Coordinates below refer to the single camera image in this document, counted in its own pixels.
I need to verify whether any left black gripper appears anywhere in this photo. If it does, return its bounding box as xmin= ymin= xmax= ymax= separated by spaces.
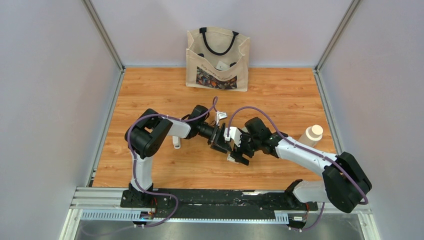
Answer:
xmin=197 ymin=122 xmax=232 ymax=154

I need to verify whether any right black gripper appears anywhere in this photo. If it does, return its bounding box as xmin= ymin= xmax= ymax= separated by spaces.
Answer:
xmin=229 ymin=129 xmax=260 ymax=166

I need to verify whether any white stapler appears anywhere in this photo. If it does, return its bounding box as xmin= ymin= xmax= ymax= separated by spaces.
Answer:
xmin=172 ymin=136 xmax=181 ymax=149

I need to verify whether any white staples box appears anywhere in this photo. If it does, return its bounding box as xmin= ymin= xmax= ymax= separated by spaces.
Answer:
xmin=227 ymin=154 xmax=239 ymax=164

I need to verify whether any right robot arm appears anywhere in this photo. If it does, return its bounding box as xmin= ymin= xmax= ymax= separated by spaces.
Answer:
xmin=223 ymin=117 xmax=373 ymax=213

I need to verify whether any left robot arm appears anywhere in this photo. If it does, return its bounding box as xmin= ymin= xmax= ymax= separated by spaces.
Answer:
xmin=120 ymin=105 xmax=232 ymax=208

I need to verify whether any white plastic bottle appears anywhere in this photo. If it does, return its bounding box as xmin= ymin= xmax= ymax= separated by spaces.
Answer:
xmin=298 ymin=124 xmax=324 ymax=148

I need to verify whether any beige canvas tote bag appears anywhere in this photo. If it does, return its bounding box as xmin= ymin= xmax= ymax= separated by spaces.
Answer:
xmin=185 ymin=26 xmax=251 ymax=92

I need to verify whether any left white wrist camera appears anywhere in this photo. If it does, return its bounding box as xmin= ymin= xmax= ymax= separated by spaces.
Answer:
xmin=215 ymin=111 xmax=228 ymax=126

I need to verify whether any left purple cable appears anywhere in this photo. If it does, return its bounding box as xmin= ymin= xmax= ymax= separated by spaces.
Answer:
xmin=127 ymin=96 xmax=220 ymax=229

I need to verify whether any purple cable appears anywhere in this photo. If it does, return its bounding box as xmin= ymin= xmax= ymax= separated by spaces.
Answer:
xmin=226 ymin=105 xmax=369 ymax=232
xmin=127 ymin=96 xmax=220 ymax=229

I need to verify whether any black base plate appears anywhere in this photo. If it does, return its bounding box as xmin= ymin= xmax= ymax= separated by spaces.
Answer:
xmin=125 ymin=188 xmax=318 ymax=220

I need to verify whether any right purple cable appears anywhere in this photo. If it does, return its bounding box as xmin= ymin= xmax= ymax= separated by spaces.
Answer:
xmin=226 ymin=105 xmax=369 ymax=232

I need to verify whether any aluminium frame rail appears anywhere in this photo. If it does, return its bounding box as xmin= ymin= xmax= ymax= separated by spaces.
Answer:
xmin=57 ymin=187 xmax=382 ymax=240

